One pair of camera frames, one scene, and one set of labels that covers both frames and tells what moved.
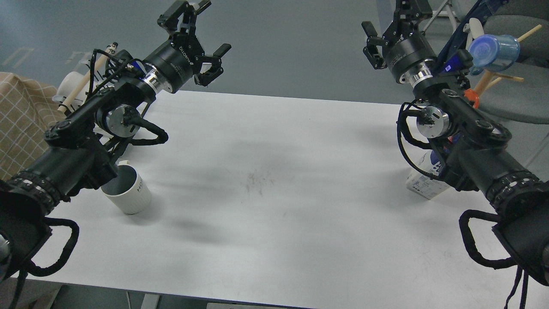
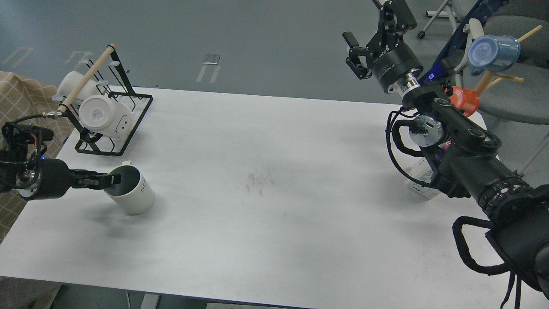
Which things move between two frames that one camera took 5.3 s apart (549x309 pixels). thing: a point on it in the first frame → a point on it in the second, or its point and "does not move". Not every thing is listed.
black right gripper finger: x=373 y=51 → x=359 y=69
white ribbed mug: x=127 y=191 does not move
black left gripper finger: x=215 y=70 → x=99 y=182
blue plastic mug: x=491 y=52 does not move
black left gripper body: x=172 y=65 → x=55 y=179
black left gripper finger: x=182 y=16 → x=80 y=174
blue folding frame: x=483 y=9 does not move
